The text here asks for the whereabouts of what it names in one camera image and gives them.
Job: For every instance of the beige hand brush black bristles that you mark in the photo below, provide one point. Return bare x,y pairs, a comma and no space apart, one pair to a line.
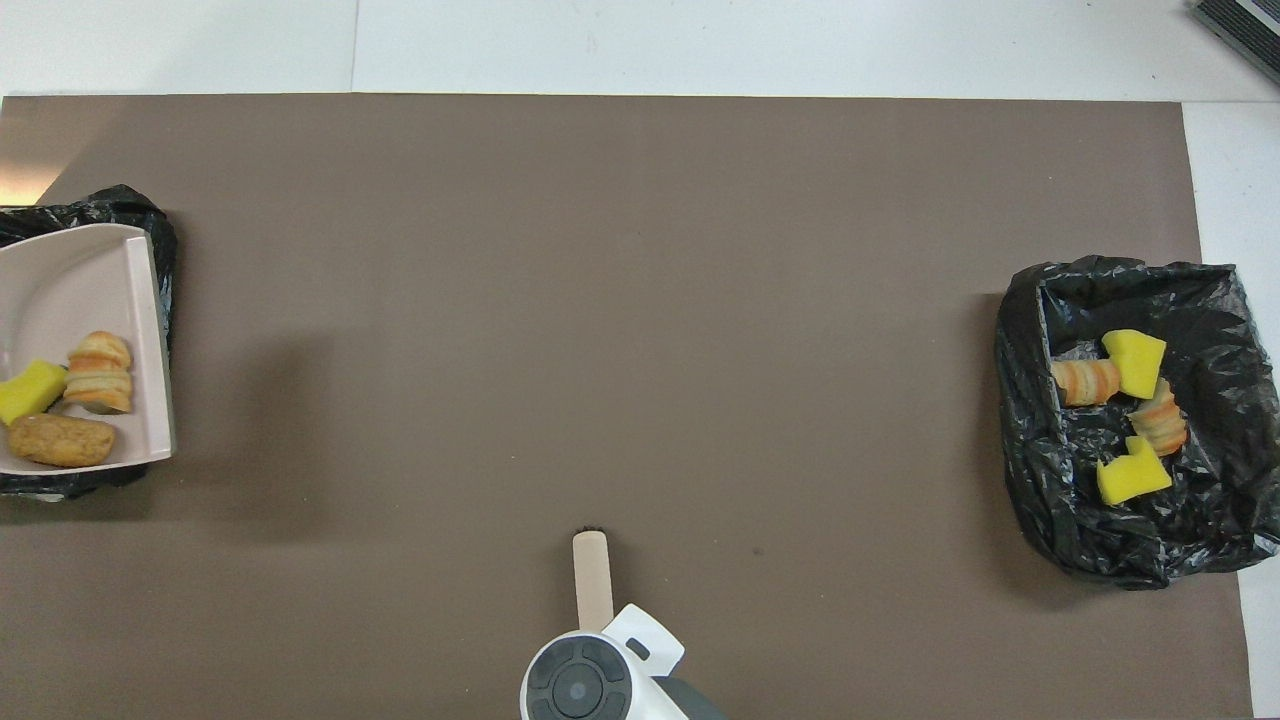
592,580

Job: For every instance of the crusty bread chunk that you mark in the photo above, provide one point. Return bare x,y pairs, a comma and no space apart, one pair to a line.
1085,382
1160,422

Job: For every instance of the yellow sponge block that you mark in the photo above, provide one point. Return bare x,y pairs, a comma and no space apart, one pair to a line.
1135,360

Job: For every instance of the notched yellow sponge piece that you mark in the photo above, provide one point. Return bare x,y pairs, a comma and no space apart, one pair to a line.
1133,472

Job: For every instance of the beige plastic dustpan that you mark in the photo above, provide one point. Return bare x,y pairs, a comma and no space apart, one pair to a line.
90,290

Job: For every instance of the brown nugget toy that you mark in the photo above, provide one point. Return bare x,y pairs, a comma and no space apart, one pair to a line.
62,440

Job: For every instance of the green yellow sponge piece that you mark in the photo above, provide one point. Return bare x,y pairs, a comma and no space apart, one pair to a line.
30,392

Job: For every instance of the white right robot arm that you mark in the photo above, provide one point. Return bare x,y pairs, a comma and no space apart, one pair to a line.
600,680

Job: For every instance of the bin wrapped black bag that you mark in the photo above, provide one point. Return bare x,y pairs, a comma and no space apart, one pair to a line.
150,215

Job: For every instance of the open bin black bag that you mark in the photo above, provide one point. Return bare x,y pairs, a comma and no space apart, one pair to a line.
1200,330

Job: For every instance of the brown paper table mat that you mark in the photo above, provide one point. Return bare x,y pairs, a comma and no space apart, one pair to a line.
600,300

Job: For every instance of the dark ribbed device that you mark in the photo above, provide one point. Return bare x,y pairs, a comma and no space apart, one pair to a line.
1250,25

